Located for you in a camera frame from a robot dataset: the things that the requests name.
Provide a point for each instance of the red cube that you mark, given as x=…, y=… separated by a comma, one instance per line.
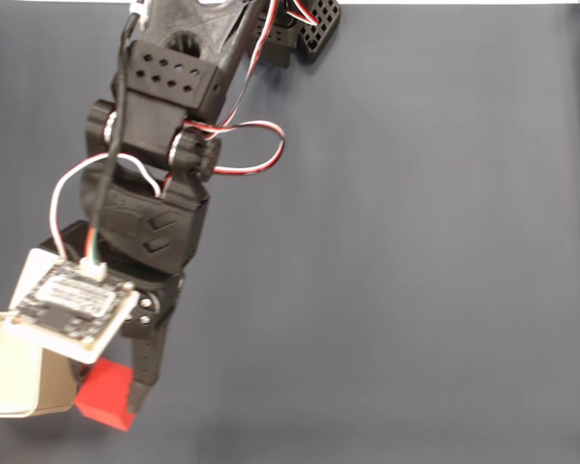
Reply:
x=106, y=391

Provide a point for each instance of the beige square box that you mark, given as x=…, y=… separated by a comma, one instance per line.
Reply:
x=53, y=382

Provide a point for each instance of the white wrist camera board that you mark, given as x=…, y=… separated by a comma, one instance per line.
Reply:
x=63, y=304

